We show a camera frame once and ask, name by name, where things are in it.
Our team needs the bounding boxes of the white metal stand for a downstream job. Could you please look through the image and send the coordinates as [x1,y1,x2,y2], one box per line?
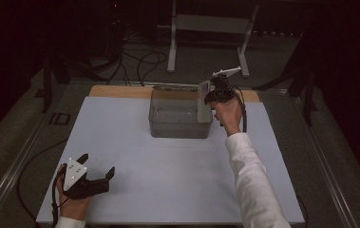
[166,0,260,79]

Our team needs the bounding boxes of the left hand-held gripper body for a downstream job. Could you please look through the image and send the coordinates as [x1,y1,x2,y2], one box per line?
[62,158,111,200]

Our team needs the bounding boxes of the pink phone with clear case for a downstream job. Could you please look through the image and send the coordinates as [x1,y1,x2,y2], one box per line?
[197,80,215,124]

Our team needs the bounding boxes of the black floor bracket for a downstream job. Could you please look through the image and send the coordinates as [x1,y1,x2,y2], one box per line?
[48,111,72,126]

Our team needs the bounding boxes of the wooden board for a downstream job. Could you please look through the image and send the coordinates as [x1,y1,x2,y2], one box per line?
[88,84,261,104]

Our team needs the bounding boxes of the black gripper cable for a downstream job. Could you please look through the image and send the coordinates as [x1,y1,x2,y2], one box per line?
[16,138,69,228]
[230,85,249,134]

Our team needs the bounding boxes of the person's left hand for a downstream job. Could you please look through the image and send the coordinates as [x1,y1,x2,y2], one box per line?
[55,163,93,221]

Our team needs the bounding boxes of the black floor cables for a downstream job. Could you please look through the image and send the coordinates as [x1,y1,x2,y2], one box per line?
[105,47,168,87]

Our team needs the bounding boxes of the black stand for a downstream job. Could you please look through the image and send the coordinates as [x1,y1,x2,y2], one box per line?
[253,61,320,127]
[40,51,71,114]

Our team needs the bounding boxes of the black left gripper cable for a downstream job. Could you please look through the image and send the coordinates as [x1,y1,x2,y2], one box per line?
[16,138,69,228]

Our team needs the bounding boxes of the clear plastic box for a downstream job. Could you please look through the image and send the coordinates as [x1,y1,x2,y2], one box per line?
[147,84,215,140]

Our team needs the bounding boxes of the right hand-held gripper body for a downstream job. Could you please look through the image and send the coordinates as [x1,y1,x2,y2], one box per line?
[212,66,242,105]

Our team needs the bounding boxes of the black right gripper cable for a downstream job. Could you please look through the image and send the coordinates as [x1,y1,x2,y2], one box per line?
[230,85,249,134]

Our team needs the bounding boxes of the white table mat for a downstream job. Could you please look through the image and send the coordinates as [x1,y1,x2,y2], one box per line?
[36,96,306,226]

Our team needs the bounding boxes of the person's right hand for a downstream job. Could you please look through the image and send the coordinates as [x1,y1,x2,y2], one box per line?
[211,97,244,138]

